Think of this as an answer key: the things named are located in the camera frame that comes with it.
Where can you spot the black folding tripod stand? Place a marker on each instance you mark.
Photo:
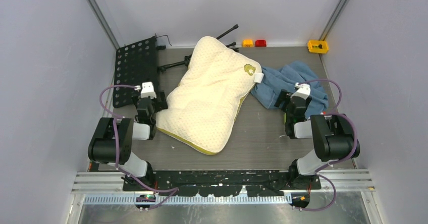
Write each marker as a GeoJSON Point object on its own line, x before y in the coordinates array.
{"type": "Point", "coordinates": [187, 58]}

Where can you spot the orange yellow toy brick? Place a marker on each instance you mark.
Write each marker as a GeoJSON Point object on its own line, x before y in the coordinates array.
{"type": "Point", "coordinates": [247, 43]}

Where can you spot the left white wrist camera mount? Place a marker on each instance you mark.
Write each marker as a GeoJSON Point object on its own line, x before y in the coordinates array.
{"type": "Point", "coordinates": [146, 90]}

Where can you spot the white pillow with yellow band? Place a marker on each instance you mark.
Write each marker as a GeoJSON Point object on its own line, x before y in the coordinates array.
{"type": "Point", "coordinates": [203, 107]}

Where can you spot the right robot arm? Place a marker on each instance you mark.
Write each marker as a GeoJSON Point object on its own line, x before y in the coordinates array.
{"type": "Point", "coordinates": [333, 137]}

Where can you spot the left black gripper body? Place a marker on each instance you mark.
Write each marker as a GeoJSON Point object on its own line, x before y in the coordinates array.
{"type": "Point", "coordinates": [154, 102]}

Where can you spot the black perforated music stand tray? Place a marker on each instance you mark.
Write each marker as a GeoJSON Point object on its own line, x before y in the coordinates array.
{"type": "Point", "coordinates": [135, 64]}

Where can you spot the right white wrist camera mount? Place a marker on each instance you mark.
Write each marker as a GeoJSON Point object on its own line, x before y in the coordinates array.
{"type": "Point", "coordinates": [302, 90]}

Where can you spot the aluminium rail frame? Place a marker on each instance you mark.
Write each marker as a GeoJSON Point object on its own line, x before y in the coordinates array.
{"type": "Point", "coordinates": [346, 196]}

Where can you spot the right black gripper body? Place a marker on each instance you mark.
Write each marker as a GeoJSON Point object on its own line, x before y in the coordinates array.
{"type": "Point", "coordinates": [288, 119]}

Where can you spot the yellow toy block with knob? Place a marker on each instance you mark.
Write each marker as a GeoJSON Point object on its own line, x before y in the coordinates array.
{"type": "Point", "coordinates": [318, 46]}

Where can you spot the red toy brick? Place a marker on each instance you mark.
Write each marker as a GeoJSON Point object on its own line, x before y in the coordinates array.
{"type": "Point", "coordinates": [260, 43]}

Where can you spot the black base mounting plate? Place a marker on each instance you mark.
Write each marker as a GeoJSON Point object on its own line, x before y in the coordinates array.
{"type": "Point", "coordinates": [226, 183]}

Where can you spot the blue pillowcase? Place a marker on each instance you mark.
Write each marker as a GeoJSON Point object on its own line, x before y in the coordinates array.
{"type": "Point", "coordinates": [275, 80]}

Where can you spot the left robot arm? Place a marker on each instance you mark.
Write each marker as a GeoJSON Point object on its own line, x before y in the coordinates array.
{"type": "Point", "coordinates": [112, 140]}

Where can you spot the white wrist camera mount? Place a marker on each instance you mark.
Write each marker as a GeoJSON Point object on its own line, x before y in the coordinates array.
{"type": "Point", "coordinates": [302, 90]}
{"type": "Point", "coordinates": [146, 90]}

